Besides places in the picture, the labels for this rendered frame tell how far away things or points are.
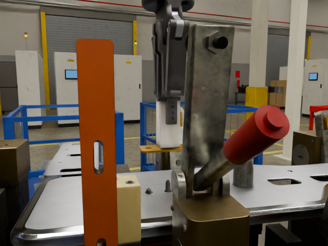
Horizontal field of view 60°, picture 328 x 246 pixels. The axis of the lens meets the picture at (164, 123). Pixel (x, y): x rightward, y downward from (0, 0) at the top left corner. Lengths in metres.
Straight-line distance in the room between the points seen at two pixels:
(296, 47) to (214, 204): 4.53
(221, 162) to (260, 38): 7.76
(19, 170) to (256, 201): 0.38
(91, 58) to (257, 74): 7.65
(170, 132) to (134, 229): 0.16
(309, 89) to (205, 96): 11.04
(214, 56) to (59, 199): 0.30
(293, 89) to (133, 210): 4.51
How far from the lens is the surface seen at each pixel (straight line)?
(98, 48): 0.25
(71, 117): 2.10
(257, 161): 2.82
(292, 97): 4.75
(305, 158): 0.76
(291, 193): 0.48
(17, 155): 0.53
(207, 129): 0.27
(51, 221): 0.38
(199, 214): 0.26
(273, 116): 0.17
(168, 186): 0.44
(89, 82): 0.25
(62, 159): 0.67
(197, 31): 0.25
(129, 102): 8.46
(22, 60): 8.11
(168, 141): 0.41
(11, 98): 12.14
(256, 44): 7.92
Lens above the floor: 1.16
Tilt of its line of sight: 8 degrees down
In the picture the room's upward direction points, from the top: straight up
